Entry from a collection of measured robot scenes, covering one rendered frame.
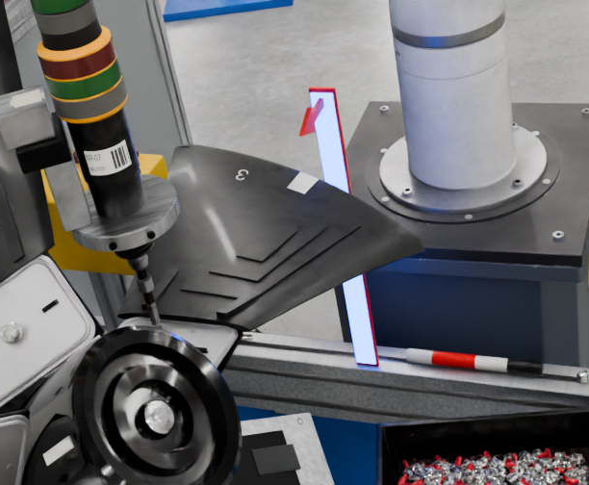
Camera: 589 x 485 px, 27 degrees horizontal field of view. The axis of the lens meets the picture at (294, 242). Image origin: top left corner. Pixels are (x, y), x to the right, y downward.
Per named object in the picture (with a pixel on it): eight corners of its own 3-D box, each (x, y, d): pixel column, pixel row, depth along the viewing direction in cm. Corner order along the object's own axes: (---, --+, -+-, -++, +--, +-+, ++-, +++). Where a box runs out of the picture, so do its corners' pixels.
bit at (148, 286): (149, 329, 81) (131, 268, 78) (147, 319, 81) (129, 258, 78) (165, 324, 81) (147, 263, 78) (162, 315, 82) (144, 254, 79)
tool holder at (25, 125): (46, 274, 73) (-3, 136, 67) (35, 215, 78) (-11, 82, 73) (190, 233, 74) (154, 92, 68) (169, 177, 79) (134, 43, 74)
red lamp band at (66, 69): (46, 88, 68) (40, 68, 67) (38, 56, 71) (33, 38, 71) (121, 67, 68) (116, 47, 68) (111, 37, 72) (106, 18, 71)
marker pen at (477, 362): (404, 354, 125) (541, 369, 120) (408, 344, 126) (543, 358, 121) (406, 365, 126) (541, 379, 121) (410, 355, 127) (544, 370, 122)
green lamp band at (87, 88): (52, 108, 68) (46, 89, 68) (45, 75, 72) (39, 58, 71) (127, 87, 69) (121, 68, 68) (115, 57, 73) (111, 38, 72)
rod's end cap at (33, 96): (10, 106, 69) (44, 96, 69) (7, 91, 71) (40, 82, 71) (20, 136, 70) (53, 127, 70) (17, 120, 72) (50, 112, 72)
